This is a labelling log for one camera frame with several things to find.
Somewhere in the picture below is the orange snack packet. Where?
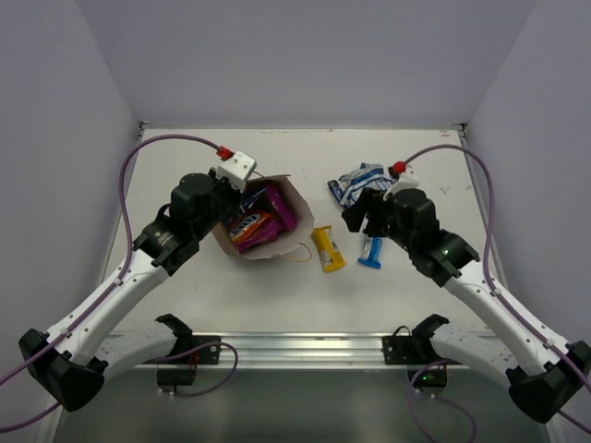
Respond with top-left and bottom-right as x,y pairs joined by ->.
229,210 -> 272,244

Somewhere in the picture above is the yellow snack packet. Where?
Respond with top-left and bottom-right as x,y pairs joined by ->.
311,225 -> 345,272

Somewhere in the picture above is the purple camera cable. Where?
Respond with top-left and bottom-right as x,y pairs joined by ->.
390,143 -> 591,443
0,133 -> 232,430

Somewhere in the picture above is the blue white snack bag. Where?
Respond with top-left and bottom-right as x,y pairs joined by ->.
327,162 -> 396,209

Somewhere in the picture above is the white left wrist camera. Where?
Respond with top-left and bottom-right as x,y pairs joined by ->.
215,147 -> 257,192

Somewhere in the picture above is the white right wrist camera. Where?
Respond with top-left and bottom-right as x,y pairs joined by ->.
383,162 -> 419,201

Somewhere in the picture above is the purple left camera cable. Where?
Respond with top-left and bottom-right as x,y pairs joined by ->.
0,133 -> 232,430

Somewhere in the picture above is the light blue snack bar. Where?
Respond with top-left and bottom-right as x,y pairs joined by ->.
357,234 -> 382,269

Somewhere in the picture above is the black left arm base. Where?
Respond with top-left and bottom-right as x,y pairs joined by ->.
156,335 -> 221,391

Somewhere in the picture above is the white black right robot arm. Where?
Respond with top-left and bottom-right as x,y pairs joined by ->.
342,189 -> 590,424

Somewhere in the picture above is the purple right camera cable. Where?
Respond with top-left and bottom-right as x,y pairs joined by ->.
390,143 -> 591,443

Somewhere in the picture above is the brown paper bag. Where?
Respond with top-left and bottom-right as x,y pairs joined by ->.
213,175 -> 314,261

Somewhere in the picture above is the dark blue snack packet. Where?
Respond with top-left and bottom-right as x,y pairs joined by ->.
239,185 -> 266,214

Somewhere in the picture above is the magenta snack wrapper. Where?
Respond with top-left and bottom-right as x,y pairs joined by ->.
265,181 -> 297,231

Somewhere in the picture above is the aluminium mounting rail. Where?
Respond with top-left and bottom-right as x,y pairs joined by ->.
133,332 -> 509,370

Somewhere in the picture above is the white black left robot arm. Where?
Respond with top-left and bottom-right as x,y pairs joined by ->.
18,167 -> 250,412

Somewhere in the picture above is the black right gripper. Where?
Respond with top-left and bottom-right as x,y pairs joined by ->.
341,187 -> 416,256

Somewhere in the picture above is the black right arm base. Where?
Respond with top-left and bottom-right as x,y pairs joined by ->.
380,326 -> 448,393

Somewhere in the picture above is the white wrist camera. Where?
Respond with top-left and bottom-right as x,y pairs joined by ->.
215,147 -> 257,192
383,162 -> 419,201

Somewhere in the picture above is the small magenta snack packet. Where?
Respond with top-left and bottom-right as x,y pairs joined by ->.
236,219 -> 281,254

